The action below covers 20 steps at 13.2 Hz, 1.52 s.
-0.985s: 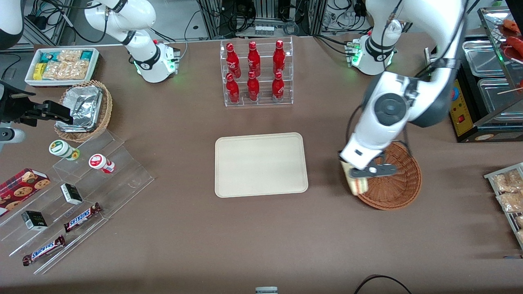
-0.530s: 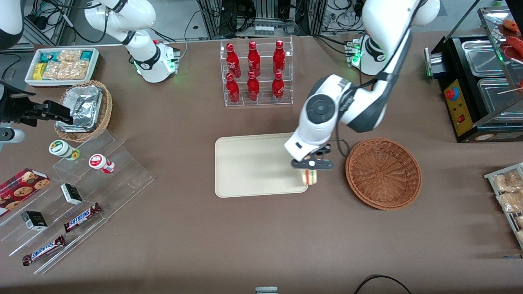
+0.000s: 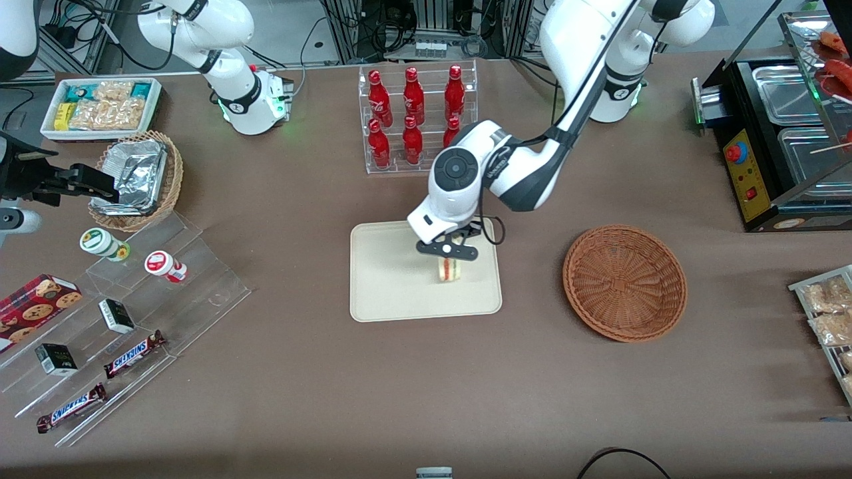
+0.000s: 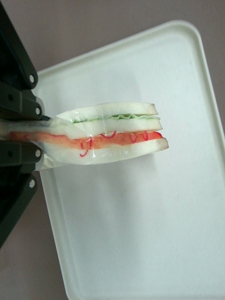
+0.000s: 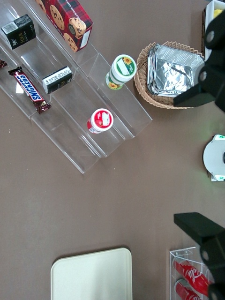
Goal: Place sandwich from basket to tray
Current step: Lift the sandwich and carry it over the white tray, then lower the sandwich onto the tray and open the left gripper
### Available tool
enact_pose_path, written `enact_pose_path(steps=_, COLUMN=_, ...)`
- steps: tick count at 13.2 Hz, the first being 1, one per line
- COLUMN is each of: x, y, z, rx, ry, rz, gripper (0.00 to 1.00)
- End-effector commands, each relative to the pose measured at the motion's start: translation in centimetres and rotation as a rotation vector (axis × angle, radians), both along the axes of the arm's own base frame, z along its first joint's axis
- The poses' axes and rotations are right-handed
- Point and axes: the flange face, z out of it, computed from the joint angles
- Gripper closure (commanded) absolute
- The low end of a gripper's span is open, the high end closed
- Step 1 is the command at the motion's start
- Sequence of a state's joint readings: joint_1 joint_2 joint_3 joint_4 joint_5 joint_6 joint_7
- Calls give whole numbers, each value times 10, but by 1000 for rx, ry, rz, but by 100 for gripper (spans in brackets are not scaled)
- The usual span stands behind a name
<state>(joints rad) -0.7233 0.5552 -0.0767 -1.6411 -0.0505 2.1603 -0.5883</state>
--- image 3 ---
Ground small clear cracker bag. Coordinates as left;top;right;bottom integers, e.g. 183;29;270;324
93;80;134;102

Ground silver foil container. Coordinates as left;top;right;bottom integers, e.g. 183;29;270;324
92;139;169;218

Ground steel warmer pan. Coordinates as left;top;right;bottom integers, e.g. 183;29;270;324
751;64;827;126
777;126;852;195

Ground black food warmer machine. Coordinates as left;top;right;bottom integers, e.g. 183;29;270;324
691;10;852;234

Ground black table edge cable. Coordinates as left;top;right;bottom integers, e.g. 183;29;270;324
576;447;674;479

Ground large clear cracker bag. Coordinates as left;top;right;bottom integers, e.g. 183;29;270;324
69;98;146;131

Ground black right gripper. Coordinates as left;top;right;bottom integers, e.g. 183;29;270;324
0;133;121;206

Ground oval brown wicker basket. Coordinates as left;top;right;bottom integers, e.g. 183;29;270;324
87;130;185;233

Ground beige plastic tray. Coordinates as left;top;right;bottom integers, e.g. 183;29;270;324
350;216;503;323

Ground white rectangular snack box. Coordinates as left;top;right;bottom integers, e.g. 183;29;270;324
40;77;163;142

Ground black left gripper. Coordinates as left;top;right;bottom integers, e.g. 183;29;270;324
417;222;484;276

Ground clear acrylic bottle rack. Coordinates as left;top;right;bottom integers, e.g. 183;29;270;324
358;59;479;176

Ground aluminium frame rack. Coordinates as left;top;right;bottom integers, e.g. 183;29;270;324
318;0;534;65

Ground snickers bar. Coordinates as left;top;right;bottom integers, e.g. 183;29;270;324
103;329;168;381
36;382;108;434

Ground clear acrylic stepped display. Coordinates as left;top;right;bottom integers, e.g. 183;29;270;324
0;211;253;448

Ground small black box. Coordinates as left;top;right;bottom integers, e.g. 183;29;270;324
98;298;136;335
34;343;79;377

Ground metal wire rack tray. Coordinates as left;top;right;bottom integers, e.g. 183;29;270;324
788;264;852;407

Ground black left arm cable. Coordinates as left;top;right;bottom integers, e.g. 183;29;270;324
476;0;643;247

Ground red plaid cookie box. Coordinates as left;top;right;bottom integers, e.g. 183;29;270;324
0;273;84;354

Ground green lidded yogurt cup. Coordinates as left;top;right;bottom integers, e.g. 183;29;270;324
79;227;132;262

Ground red lidded yogurt cup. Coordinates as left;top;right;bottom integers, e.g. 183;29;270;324
144;249;189;284

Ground round brown wicker basket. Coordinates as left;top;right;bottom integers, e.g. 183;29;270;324
562;225;688;343

